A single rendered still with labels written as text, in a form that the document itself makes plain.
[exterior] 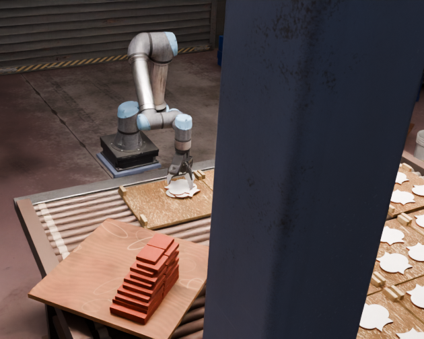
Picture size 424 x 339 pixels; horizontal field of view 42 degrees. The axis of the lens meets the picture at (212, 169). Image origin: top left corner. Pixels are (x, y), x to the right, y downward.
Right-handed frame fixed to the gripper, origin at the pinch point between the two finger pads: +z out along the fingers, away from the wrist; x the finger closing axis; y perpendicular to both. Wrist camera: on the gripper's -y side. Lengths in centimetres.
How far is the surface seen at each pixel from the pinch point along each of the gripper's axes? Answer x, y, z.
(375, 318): -95, -54, 1
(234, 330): -72, -179, -100
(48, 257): 26, -69, 1
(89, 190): 40.4, -14.2, 4.4
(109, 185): 33.9, -6.3, 4.5
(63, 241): 29, -54, 4
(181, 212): -7.9, -17.4, 2.2
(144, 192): 14.4, -8.3, 2.3
